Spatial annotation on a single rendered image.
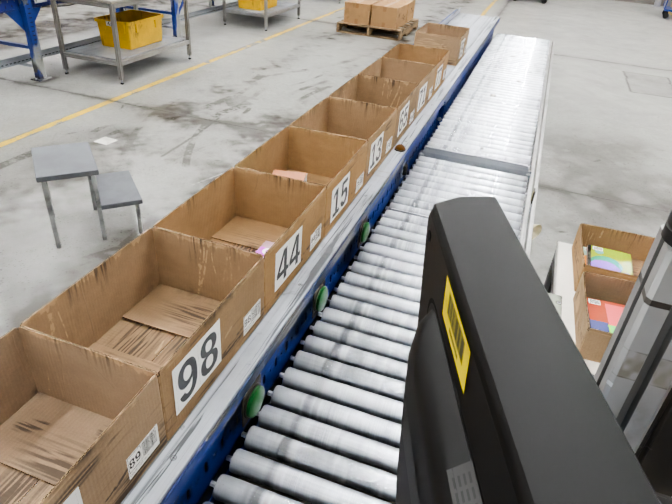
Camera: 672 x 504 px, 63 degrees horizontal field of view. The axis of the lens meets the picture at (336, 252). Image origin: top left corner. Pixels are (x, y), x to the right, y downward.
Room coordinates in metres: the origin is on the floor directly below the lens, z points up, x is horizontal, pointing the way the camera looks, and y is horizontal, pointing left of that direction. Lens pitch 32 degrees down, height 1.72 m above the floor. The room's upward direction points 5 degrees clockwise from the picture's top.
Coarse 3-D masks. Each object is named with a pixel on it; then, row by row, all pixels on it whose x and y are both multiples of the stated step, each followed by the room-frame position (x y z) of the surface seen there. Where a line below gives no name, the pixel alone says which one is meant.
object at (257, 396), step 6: (258, 390) 0.82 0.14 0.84; (264, 390) 0.84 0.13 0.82; (252, 396) 0.80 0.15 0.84; (258, 396) 0.81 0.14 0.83; (252, 402) 0.79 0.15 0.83; (258, 402) 0.81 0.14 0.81; (252, 408) 0.79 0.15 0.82; (258, 408) 0.81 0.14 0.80; (246, 414) 0.78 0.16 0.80; (252, 414) 0.79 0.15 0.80
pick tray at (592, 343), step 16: (592, 272) 1.36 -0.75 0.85; (592, 288) 1.36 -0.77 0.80; (608, 288) 1.35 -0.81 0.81; (624, 288) 1.34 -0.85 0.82; (576, 304) 1.30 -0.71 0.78; (624, 304) 1.33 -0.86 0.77; (576, 320) 1.23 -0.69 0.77; (576, 336) 1.17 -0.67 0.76; (592, 336) 1.10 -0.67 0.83; (608, 336) 1.09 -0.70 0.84; (592, 352) 1.09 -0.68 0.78
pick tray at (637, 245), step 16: (576, 240) 1.63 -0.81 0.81; (592, 240) 1.66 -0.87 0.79; (608, 240) 1.64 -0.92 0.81; (624, 240) 1.63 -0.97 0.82; (640, 240) 1.62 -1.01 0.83; (576, 256) 1.54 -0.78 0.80; (640, 256) 1.61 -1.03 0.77; (576, 272) 1.46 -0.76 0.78; (608, 272) 1.38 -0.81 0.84; (576, 288) 1.40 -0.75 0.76
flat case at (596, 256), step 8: (592, 248) 1.59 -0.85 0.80; (600, 248) 1.60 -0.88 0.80; (592, 256) 1.54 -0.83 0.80; (600, 256) 1.55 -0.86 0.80; (608, 256) 1.55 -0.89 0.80; (616, 256) 1.56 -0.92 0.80; (624, 256) 1.56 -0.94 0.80; (592, 264) 1.49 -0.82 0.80; (600, 264) 1.50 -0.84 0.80; (608, 264) 1.50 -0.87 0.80; (616, 264) 1.51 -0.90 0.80; (624, 264) 1.51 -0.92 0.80; (624, 272) 1.46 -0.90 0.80; (632, 272) 1.47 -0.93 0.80
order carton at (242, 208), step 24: (240, 168) 1.46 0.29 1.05; (216, 192) 1.37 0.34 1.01; (240, 192) 1.46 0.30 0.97; (264, 192) 1.44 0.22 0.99; (288, 192) 1.42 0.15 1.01; (312, 192) 1.40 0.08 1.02; (168, 216) 1.16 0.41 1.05; (192, 216) 1.25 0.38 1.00; (216, 216) 1.36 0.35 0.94; (240, 216) 1.46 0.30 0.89; (264, 216) 1.44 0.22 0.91; (288, 216) 1.42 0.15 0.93; (312, 216) 1.29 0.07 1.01; (216, 240) 1.32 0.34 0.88; (240, 240) 1.32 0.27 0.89; (264, 240) 1.33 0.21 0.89; (264, 264) 1.02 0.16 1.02; (264, 288) 1.02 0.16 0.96; (264, 312) 1.02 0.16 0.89
